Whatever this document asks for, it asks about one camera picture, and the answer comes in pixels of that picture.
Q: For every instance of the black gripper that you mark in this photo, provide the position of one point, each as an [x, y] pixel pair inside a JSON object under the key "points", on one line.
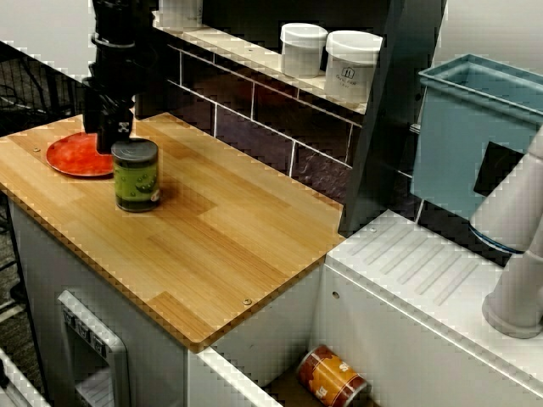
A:
{"points": [[119, 72]]}

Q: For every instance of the green label tin can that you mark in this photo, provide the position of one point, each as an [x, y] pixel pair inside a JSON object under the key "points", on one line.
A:
{"points": [[136, 182]]}

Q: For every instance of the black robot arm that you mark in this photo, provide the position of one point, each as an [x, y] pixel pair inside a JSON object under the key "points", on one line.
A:
{"points": [[119, 19]]}

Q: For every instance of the orange red round plate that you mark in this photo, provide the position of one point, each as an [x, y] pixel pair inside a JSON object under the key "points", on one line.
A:
{"points": [[72, 157]]}

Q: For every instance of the black hutch side panel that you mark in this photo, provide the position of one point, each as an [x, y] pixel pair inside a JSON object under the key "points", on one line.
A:
{"points": [[155, 85]]}

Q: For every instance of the white storage jar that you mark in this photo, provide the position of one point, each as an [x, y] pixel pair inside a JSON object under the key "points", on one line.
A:
{"points": [[180, 12]]}

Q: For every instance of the light wooden shelf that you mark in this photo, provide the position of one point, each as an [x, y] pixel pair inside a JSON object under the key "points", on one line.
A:
{"points": [[237, 46]]}

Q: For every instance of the dark tile backsplash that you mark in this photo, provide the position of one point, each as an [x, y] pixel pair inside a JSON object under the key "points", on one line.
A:
{"points": [[254, 127]]}

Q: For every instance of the white lidded jar plain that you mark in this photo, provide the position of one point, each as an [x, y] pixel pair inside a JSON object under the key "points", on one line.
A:
{"points": [[302, 51]]}

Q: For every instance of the grey toy dispenser panel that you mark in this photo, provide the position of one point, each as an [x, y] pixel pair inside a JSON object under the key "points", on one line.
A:
{"points": [[114, 352]]}

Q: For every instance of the white lidded jar printed label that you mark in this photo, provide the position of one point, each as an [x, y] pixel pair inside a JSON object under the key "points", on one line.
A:
{"points": [[350, 68]]}

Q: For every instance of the orange label soup can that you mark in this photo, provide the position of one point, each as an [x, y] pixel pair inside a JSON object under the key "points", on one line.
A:
{"points": [[331, 377]]}

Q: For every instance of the teal plastic bin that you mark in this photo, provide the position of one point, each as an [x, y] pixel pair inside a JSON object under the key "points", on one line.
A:
{"points": [[449, 148]]}

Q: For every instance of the white sink unit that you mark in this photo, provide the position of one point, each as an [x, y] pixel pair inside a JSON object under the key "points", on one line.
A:
{"points": [[403, 339]]}

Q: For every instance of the white curved faucet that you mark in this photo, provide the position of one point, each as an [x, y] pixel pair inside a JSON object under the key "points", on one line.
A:
{"points": [[505, 203]]}

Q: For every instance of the dark grey hutch post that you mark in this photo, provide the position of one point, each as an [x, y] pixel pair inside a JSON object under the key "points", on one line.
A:
{"points": [[382, 127]]}

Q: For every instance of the aluminium frame rail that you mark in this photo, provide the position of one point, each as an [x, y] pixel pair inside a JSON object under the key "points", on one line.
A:
{"points": [[12, 381]]}

